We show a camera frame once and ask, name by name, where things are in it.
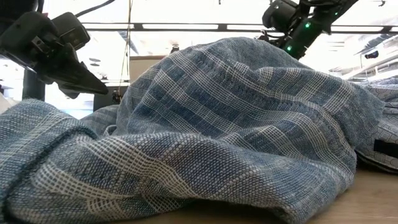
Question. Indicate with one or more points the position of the black horizontal rail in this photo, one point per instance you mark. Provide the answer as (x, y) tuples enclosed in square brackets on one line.
[(222, 27)]

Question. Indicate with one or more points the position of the beige fabric storage box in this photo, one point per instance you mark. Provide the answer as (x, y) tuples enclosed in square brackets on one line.
[(141, 70)]

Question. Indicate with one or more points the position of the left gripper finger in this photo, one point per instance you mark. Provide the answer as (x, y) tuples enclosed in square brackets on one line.
[(71, 74), (70, 92)]

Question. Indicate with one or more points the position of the light blue shirt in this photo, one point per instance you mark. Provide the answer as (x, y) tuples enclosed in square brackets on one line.
[(379, 124)]

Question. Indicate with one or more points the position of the black box-shaped object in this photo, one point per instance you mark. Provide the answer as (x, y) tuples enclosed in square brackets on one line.
[(105, 99)]

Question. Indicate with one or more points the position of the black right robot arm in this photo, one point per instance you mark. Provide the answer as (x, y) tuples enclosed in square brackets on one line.
[(311, 25)]

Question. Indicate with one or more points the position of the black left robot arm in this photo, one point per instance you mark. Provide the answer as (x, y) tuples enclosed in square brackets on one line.
[(15, 6)]

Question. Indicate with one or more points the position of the blue white striped garment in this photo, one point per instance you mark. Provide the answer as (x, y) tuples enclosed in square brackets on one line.
[(217, 124)]

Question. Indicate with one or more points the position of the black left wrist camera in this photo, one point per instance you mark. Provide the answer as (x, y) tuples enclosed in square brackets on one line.
[(73, 31)]

